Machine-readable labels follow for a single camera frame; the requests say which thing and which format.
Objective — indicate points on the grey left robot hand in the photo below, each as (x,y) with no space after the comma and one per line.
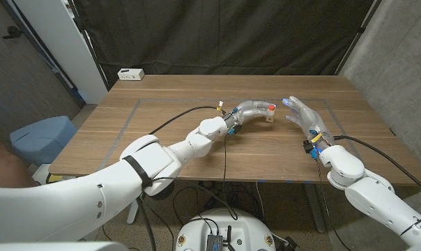
(249,109)

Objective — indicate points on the white power strip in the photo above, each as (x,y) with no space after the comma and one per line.
(130,74)

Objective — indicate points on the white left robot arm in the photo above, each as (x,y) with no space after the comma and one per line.
(127,184)

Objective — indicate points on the wooden table panel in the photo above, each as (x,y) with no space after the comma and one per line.
(128,122)

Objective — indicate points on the red headed screw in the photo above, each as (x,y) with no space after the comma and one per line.
(271,107)

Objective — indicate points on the yellow black hazard strip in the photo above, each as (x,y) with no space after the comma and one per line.
(55,178)

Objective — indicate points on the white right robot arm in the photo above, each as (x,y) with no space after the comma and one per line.
(377,195)

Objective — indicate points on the black backdrop cloth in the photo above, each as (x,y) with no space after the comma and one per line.
(214,35)

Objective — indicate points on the white robot torso base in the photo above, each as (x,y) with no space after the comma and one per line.
(245,226)

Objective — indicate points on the white table leg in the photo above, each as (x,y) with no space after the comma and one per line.
(132,212)
(313,209)

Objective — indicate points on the small red-capped bottle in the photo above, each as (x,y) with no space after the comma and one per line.
(270,116)

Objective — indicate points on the grey electronics module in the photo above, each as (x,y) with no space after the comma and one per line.
(214,243)

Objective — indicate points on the black backdrop stand pole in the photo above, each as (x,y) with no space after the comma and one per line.
(90,47)
(361,29)

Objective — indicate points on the person's bare leg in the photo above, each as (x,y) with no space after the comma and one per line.
(5,167)

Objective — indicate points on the blue padded bin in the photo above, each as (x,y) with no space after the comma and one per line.
(43,139)

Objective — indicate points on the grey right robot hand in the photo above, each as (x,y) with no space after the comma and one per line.
(306,116)

